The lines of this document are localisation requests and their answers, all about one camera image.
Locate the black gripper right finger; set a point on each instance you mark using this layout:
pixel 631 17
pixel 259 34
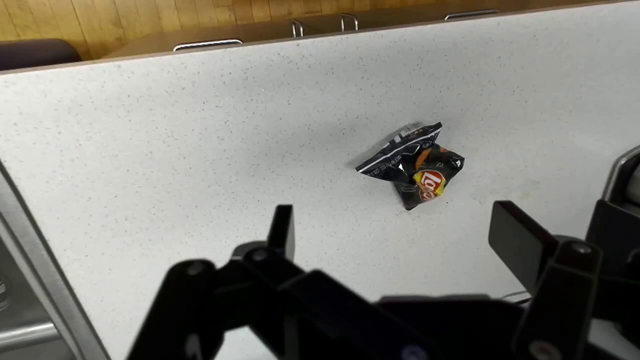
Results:
pixel 520 241

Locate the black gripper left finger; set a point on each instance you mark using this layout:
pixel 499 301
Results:
pixel 282 230

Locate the black snack pack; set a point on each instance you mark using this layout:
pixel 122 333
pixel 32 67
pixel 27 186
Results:
pixel 412 166

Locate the wooden base cabinet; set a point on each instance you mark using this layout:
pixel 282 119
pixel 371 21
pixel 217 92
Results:
pixel 401 30

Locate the stainless steel sink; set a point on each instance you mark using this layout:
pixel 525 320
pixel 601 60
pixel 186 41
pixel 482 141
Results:
pixel 40 267

